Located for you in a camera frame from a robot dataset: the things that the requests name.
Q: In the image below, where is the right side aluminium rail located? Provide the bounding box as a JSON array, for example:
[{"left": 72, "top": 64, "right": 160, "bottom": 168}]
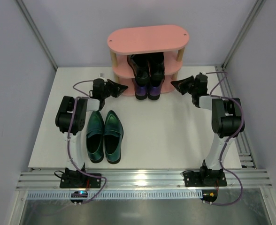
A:
[{"left": 214, "top": 65, "right": 257, "bottom": 169}]

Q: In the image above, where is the right corner aluminium post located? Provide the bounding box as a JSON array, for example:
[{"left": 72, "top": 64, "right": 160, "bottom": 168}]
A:
[{"left": 222, "top": 0, "right": 266, "bottom": 70}]

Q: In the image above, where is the aluminium mounting rail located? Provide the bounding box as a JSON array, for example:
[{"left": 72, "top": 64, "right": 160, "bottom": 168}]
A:
[{"left": 16, "top": 168, "right": 272, "bottom": 191}]

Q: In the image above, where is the purple metallic loafer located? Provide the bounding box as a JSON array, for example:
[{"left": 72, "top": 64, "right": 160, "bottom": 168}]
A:
[
  {"left": 148, "top": 81, "right": 162, "bottom": 100},
  {"left": 133, "top": 79, "right": 149, "bottom": 100}
]

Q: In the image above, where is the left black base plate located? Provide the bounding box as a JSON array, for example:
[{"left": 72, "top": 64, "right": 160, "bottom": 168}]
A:
[{"left": 60, "top": 171, "right": 101, "bottom": 188}]

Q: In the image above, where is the right black controller board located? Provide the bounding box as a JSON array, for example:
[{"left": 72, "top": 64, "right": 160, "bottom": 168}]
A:
[{"left": 201, "top": 190, "right": 218, "bottom": 204}]

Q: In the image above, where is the pink three-tier shoe shelf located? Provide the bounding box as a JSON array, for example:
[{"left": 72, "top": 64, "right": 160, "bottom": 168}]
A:
[{"left": 107, "top": 24, "right": 189, "bottom": 96}]

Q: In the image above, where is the green metallic loafer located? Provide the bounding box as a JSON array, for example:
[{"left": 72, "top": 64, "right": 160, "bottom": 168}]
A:
[
  {"left": 103, "top": 110, "right": 124, "bottom": 164},
  {"left": 86, "top": 111, "right": 105, "bottom": 163}
]

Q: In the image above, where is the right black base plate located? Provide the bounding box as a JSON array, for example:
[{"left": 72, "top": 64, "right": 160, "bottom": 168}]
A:
[{"left": 183, "top": 170, "right": 227, "bottom": 187}]

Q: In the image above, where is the left black controller board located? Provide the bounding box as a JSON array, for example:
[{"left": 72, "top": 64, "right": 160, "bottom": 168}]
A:
[{"left": 70, "top": 191, "right": 88, "bottom": 206}]

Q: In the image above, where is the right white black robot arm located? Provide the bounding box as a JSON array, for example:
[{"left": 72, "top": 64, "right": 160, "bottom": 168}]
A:
[{"left": 171, "top": 73, "right": 245, "bottom": 187}]

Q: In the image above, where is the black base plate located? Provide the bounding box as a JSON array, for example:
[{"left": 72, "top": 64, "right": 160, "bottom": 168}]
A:
[
  {"left": 60, "top": 171, "right": 101, "bottom": 188},
  {"left": 183, "top": 170, "right": 227, "bottom": 187}
]

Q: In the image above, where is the corner aluminium post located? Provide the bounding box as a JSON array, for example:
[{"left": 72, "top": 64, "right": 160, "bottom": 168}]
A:
[
  {"left": 14, "top": 0, "right": 58, "bottom": 71},
  {"left": 222, "top": 0, "right": 266, "bottom": 70}
]

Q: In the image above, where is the slotted grey cable duct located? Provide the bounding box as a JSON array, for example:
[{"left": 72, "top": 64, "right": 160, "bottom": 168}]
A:
[{"left": 26, "top": 189, "right": 202, "bottom": 200}]

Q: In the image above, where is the black controller board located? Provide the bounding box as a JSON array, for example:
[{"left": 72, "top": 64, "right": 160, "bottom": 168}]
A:
[
  {"left": 201, "top": 190, "right": 218, "bottom": 204},
  {"left": 70, "top": 191, "right": 88, "bottom": 206}
]

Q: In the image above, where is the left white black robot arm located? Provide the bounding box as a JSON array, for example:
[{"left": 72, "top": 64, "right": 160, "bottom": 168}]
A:
[{"left": 54, "top": 78, "right": 128, "bottom": 188}]

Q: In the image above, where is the left corner aluminium post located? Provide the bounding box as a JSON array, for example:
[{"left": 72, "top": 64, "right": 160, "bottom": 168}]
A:
[{"left": 14, "top": 0, "right": 58, "bottom": 71}]

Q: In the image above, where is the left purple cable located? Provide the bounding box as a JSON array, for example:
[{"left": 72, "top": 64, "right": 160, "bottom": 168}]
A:
[{"left": 66, "top": 80, "right": 107, "bottom": 204}]

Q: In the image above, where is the black patent loafer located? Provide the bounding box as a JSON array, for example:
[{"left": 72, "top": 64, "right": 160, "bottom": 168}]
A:
[
  {"left": 148, "top": 52, "right": 165, "bottom": 87},
  {"left": 127, "top": 54, "right": 150, "bottom": 86}
]

